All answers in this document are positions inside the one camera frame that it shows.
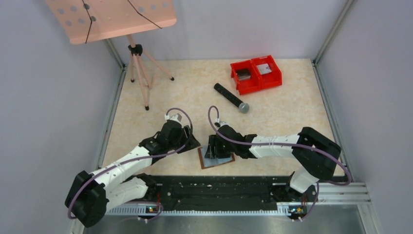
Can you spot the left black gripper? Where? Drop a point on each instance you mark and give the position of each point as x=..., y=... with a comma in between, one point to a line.
x=193, y=144

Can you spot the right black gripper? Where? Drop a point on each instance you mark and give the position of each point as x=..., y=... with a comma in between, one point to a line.
x=214, y=141

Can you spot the brown leather card holder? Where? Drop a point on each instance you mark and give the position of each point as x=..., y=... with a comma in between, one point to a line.
x=207, y=163

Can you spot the white VIP credit card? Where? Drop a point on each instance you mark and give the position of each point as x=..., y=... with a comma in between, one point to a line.
x=264, y=69

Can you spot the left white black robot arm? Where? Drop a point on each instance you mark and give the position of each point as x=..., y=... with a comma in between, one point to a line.
x=91, y=195

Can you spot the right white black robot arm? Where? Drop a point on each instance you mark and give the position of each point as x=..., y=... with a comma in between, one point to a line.
x=317, y=154

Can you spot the black handheld microphone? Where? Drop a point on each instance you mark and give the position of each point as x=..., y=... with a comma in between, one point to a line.
x=242, y=106

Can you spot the left red plastic bin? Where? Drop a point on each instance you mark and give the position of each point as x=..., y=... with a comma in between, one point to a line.
x=246, y=77

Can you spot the red plastic bin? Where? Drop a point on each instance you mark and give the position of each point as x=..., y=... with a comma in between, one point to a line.
x=269, y=73
x=246, y=77

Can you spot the right red plastic bin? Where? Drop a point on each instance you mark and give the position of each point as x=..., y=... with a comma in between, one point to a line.
x=269, y=73

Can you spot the pink music stand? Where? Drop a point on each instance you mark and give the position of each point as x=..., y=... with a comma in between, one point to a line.
x=92, y=20

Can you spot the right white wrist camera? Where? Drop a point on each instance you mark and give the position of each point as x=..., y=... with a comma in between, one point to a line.
x=220, y=124

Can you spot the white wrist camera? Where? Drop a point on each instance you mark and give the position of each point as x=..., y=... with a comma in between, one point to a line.
x=175, y=117
x=220, y=124

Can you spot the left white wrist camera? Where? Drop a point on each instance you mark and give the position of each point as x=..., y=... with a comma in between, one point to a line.
x=175, y=117

